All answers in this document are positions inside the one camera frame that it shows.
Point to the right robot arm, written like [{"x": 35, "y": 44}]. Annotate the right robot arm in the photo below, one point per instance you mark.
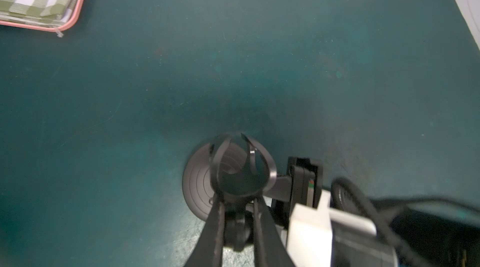
[{"x": 419, "y": 238}]

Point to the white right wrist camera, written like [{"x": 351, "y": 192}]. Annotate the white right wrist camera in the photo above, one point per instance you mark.
[{"x": 325, "y": 236}]

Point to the black microphone stand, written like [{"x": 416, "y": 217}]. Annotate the black microphone stand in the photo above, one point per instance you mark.
[{"x": 238, "y": 168}]

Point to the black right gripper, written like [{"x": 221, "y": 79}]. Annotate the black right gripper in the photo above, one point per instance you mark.
[{"x": 302, "y": 184}]

